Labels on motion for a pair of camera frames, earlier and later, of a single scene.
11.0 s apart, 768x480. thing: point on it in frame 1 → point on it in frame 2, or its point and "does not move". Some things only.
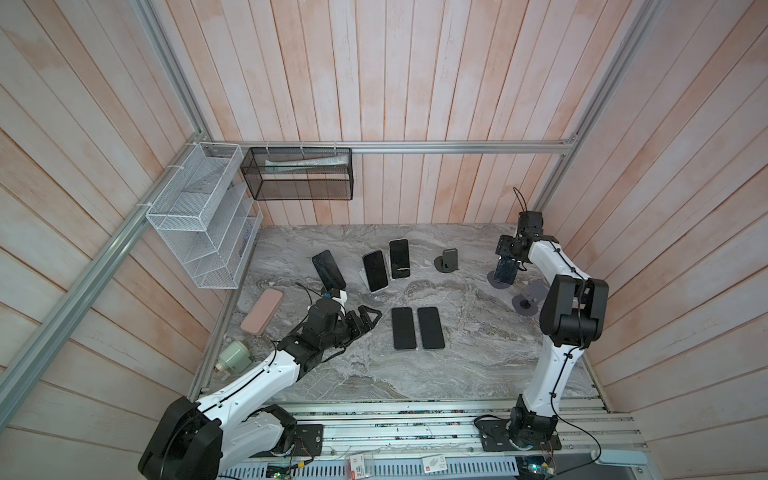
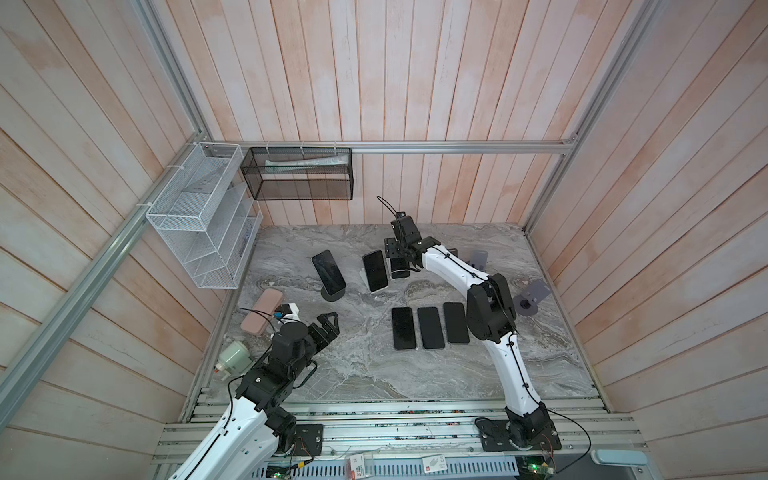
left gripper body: (345, 330) → (318, 338)
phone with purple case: (404, 334) does not move
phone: (328, 271) does not move
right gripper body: (506, 244) → (394, 249)
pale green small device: (234, 358) does not move
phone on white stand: (375, 270) does not move
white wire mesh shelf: (209, 217) does not move
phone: (506, 270) → (456, 323)
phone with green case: (430, 328) does not move
